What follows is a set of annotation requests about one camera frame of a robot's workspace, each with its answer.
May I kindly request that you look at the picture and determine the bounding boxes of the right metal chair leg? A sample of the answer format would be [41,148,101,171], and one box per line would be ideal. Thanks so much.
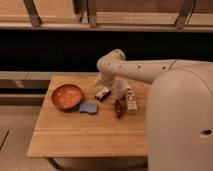
[174,0,196,29]

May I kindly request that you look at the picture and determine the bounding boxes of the wooden table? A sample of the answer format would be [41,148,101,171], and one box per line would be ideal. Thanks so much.
[27,76,149,158]

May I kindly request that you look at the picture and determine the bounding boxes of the metal chair leg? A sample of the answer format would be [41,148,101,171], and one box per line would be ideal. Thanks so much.
[174,0,196,29]
[86,0,97,28]
[23,0,41,27]

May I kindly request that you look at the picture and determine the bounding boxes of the middle metal chair leg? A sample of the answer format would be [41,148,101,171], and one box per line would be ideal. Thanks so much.
[86,0,97,28]

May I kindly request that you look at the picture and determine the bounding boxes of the orange wooden bowl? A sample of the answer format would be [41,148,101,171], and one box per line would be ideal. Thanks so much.
[51,84,84,110]

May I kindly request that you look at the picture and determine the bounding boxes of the dark red snack bar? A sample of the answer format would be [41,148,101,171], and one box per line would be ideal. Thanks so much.
[115,99,124,118]

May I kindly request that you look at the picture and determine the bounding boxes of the left metal chair leg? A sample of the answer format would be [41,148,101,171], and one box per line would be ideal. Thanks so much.
[23,0,41,27]

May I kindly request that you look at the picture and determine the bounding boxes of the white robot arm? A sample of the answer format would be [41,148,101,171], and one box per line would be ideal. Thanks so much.
[97,49,213,171]

